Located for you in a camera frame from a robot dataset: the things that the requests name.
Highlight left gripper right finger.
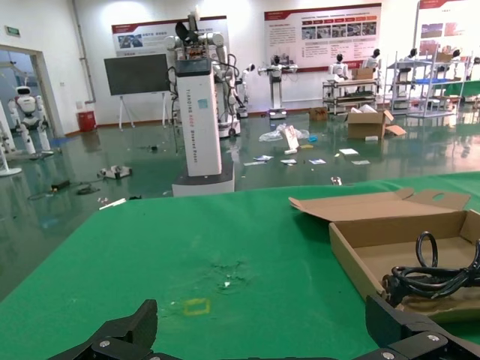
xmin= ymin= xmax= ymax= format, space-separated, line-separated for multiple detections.
xmin=355 ymin=294 xmax=480 ymax=360

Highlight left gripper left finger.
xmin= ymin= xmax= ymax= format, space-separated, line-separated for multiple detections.
xmin=48 ymin=298 xmax=163 ymax=360

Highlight black power cable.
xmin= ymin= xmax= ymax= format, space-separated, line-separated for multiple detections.
xmin=382 ymin=231 xmax=480 ymax=307

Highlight open cardboard box torn rim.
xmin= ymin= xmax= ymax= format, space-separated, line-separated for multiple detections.
xmin=288 ymin=187 xmax=480 ymax=326

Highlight large open cardboard box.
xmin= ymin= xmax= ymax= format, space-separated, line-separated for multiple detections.
xmin=346 ymin=106 xmax=408 ymax=140

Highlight green table cloth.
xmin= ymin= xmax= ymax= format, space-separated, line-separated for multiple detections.
xmin=0 ymin=172 xmax=480 ymax=360

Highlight white stick pieces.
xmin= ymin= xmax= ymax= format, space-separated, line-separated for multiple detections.
xmin=97 ymin=197 xmax=128 ymax=211

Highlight white floor device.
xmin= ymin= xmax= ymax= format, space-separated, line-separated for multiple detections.
xmin=97 ymin=164 xmax=133 ymax=180

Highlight red bin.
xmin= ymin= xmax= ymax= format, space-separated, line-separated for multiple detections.
xmin=76 ymin=110 xmax=97 ymax=133

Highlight white standing sign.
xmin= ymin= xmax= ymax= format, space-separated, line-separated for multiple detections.
xmin=280 ymin=125 xmax=300 ymax=155

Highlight clear plastic bag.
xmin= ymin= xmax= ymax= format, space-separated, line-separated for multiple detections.
xmin=258 ymin=123 xmax=311 ymax=143

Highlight metal cart rack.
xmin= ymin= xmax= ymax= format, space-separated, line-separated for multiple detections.
xmin=322 ymin=76 xmax=380 ymax=116

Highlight white humanoid robot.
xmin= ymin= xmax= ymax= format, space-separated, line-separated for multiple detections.
xmin=7 ymin=85 xmax=53 ymax=158
xmin=361 ymin=48 xmax=383 ymax=80
xmin=328 ymin=53 xmax=352 ymax=83

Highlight metal shelving unit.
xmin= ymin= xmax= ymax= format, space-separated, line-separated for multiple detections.
xmin=385 ymin=50 xmax=472 ymax=118

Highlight dark display board on stand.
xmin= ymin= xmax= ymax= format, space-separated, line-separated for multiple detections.
xmin=103 ymin=53 xmax=170 ymax=131

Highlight white robot with outstretched arms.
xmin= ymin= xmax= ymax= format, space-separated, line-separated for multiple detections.
xmin=257 ymin=54 xmax=299 ymax=120

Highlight wide wall poster photo row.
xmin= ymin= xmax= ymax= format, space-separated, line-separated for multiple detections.
xmin=264 ymin=2 xmax=383 ymax=72

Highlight wall poster with robot logo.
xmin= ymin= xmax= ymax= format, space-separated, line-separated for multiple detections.
xmin=111 ymin=15 xmax=229 ymax=57

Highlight wall poster with red photos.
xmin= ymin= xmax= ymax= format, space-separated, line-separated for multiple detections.
xmin=415 ymin=0 xmax=480 ymax=57

